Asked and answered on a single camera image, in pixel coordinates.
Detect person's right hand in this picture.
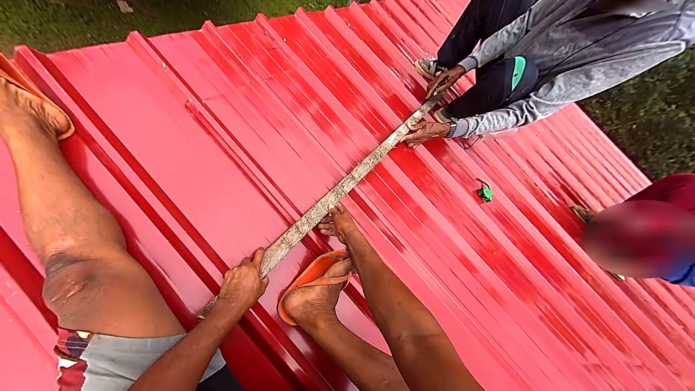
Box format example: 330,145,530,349
318,204,359,245

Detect person's left forearm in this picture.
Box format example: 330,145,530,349
128,296,248,391

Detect rough grey wooden strip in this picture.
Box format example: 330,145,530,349
198,91,447,322

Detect red corrugated metal roofing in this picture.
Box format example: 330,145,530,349
0,0,695,391

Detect person's legs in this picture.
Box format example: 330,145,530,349
0,52,411,391

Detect person's left hand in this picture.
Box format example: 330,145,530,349
219,247,270,311

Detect person's right forearm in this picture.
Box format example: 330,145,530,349
343,228,485,391

